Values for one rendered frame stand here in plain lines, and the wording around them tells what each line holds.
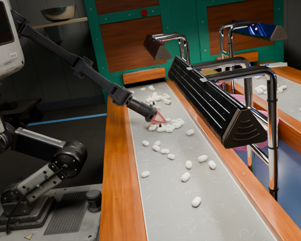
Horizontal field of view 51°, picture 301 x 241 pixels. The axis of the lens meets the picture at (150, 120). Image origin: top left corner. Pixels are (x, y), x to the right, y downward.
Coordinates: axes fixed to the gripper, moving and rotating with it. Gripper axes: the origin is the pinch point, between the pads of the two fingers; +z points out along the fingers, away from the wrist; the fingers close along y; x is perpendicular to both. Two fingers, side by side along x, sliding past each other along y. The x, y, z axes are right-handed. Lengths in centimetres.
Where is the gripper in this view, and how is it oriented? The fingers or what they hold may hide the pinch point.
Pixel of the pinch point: (164, 121)
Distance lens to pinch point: 152.1
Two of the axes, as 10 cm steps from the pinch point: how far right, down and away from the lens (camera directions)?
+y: -1.1, -3.3, 9.4
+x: -5.3, 8.2, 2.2
